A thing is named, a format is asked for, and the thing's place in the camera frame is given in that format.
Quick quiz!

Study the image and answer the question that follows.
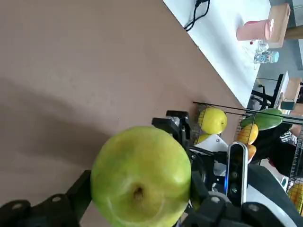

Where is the black cable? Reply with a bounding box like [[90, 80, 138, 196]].
[[184, 0, 211, 31]]

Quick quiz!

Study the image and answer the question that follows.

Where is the black metal frame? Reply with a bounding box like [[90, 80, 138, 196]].
[[250, 74, 285, 107]]

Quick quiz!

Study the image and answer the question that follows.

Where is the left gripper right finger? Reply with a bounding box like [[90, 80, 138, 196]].
[[183, 170, 286, 227]]

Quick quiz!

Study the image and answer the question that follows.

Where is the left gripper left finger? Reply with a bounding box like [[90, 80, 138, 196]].
[[0, 169, 94, 227]]

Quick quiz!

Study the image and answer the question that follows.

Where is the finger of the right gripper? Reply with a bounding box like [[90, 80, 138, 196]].
[[165, 110, 191, 148], [151, 117, 184, 142]]

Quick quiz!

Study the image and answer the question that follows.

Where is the green mango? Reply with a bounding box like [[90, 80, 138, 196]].
[[240, 108, 284, 131]]

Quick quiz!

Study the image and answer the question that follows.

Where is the yellow fruit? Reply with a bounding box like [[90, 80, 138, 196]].
[[286, 183, 303, 215]]

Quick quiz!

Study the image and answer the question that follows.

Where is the pink cylindrical container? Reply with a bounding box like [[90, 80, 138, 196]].
[[236, 19, 275, 42]]

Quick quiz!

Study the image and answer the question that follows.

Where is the black wire fruit shelf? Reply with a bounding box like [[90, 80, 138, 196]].
[[193, 101, 303, 213]]

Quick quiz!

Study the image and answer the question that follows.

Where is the person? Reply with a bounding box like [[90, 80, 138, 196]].
[[257, 122, 303, 177]]

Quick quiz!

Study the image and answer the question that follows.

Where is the clear bottle with blue cap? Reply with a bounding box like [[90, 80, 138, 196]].
[[253, 50, 280, 64]]

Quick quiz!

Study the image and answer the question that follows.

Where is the clear glass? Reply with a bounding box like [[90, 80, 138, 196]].
[[257, 39, 270, 52]]

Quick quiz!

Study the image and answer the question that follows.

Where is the cardboard box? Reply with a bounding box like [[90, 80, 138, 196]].
[[267, 3, 291, 48]]

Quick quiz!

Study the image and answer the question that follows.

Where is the yellow mango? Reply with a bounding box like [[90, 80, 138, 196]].
[[236, 123, 259, 145]]

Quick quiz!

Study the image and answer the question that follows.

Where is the red mango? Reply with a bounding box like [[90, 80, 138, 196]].
[[247, 144, 258, 164]]

